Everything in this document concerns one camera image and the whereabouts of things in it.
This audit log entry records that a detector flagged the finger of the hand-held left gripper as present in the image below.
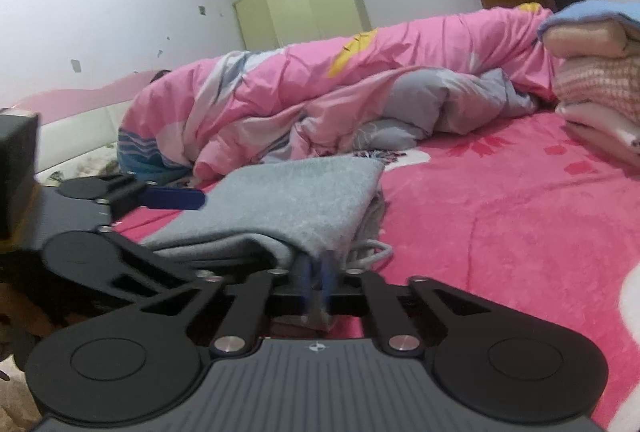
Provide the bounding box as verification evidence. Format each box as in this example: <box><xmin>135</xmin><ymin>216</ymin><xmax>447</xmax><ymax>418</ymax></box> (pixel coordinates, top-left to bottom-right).
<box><xmin>100</xmin><ymin>177</ymin><xmax>207</xmax><ymax>219</ymax></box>
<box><xmin>107</xmin><ymin>232</ymin><xmax>223</xmax><ymax>308</ymax></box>

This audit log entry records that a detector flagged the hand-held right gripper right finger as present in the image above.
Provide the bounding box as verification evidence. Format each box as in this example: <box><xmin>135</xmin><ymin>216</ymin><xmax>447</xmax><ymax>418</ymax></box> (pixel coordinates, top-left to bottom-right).
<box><xmin>320</xmin><ymin>252</ymin><xmax>493</xmax><ymax>357</ymax></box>

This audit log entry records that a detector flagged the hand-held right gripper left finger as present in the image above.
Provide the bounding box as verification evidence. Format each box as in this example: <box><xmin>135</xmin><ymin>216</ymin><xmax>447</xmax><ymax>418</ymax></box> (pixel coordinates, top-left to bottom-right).
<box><xmin>137</xmin><ymin>257</ymin><xmax>313</xmax><ymax>358</ymax></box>

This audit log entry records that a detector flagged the grey hoodie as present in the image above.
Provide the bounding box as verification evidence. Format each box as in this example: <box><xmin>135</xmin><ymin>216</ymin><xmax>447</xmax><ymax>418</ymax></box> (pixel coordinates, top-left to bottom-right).
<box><xmin>142</xmin><ymin>159</ymin><xmax>396</xmax><ymax>333</ymax></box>

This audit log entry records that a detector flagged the pink floral duvet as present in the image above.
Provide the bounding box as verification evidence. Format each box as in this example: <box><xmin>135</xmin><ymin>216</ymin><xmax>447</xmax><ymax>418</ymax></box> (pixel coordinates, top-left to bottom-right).
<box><xmin>117</xmin><ymin>2</ymin><xmax>566</xmax><ymax>190</ymax></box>

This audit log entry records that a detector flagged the pink floral bed sheet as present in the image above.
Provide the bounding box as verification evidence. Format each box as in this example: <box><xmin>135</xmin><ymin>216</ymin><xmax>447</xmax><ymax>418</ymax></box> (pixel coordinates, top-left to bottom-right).
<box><xmin>115</xmin><ymin>109</ymin><xmax>640</xmax><ymax>432</ymax></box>

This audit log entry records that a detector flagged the pale green wardrobe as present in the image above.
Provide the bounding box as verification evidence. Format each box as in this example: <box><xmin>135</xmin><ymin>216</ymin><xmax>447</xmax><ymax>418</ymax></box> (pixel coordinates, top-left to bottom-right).
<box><xmin>232</xmin><ymin>0</ymin><xmax>373</xmax><ymax>50</ymax></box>

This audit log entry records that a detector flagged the pale pink folded cloth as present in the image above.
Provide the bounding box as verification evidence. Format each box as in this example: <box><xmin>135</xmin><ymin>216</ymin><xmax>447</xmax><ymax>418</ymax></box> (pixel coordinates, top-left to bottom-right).
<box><xmin>557</xmin><ymin>104</ymin><xmax>640</xmax><ymax>169</ymax></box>

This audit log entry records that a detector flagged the beige folded cloth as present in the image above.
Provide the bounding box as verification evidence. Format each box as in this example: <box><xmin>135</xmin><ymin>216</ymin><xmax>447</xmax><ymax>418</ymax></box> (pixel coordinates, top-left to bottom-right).
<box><xmin>542</xmin><ymin>19</ymin><xmax>640</xmax><ymax>61</ymax></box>

